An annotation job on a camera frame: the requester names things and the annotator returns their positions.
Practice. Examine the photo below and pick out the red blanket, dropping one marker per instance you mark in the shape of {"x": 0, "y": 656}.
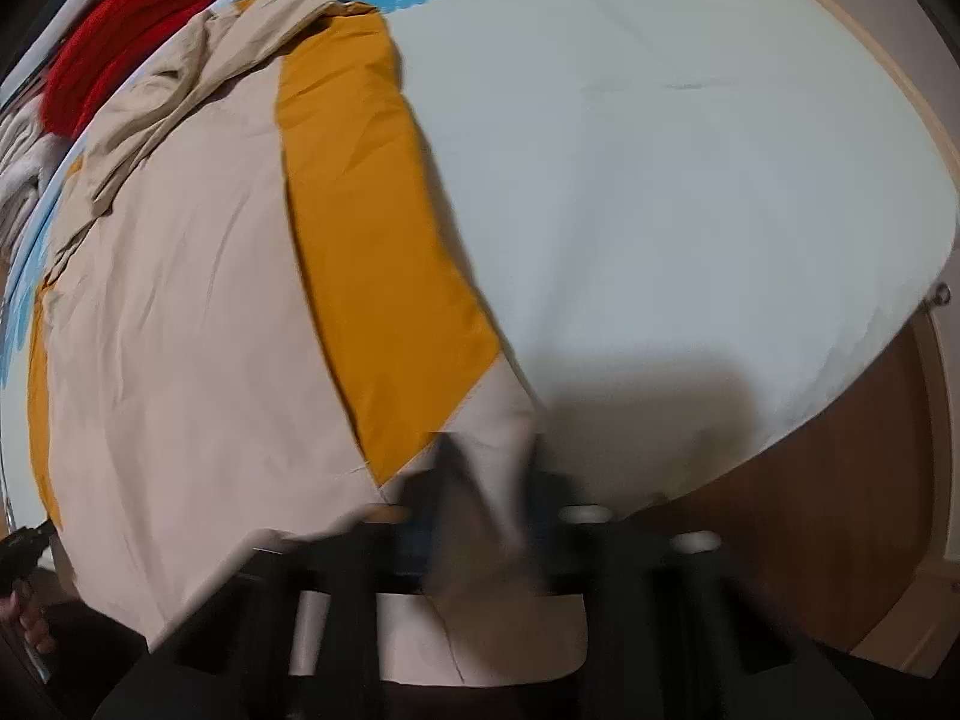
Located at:
{"x": 112, "y": 37}

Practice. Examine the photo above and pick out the light blue printed bed sheet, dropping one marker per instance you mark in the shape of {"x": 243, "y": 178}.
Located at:
{"x": 637, "y": 202}

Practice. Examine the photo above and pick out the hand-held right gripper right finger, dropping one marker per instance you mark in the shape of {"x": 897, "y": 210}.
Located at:
{"x": 540, "y": 510}

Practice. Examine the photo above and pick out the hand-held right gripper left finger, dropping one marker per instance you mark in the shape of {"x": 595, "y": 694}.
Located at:
{"x": 450, "y": 495}

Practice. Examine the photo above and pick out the cream fleece blanket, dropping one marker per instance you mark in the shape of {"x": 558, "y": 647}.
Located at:
{"x": 19, "y": 157}

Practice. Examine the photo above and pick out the beige and yellow jacket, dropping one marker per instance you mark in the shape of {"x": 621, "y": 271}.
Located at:
{"x": 187, "y": 315}

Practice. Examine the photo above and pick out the person's left hand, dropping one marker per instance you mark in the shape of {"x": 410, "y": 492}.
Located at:
{"x": 30, "y": 626}

